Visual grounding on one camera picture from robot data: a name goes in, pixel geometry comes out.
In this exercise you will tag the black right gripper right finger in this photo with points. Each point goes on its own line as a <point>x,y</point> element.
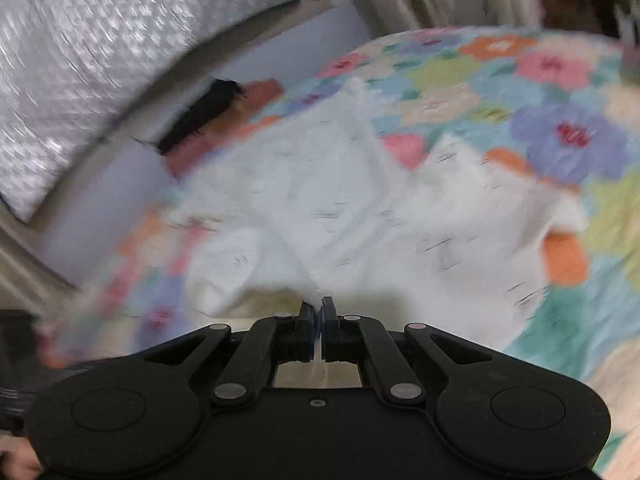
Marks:
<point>365,342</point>

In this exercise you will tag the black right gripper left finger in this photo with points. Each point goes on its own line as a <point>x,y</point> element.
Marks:
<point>270,342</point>

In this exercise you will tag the white patterned garment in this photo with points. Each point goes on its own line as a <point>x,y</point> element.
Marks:
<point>315,206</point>

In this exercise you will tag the person's right hand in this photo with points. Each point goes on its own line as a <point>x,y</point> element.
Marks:
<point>19,460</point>

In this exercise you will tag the red box with black cloth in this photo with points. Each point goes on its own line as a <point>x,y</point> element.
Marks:
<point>211,120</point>

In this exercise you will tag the colourful floral bedspread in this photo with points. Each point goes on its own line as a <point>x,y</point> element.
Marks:
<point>548,105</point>

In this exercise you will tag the silver textured window screen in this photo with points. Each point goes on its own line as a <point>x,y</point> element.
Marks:
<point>71,68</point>

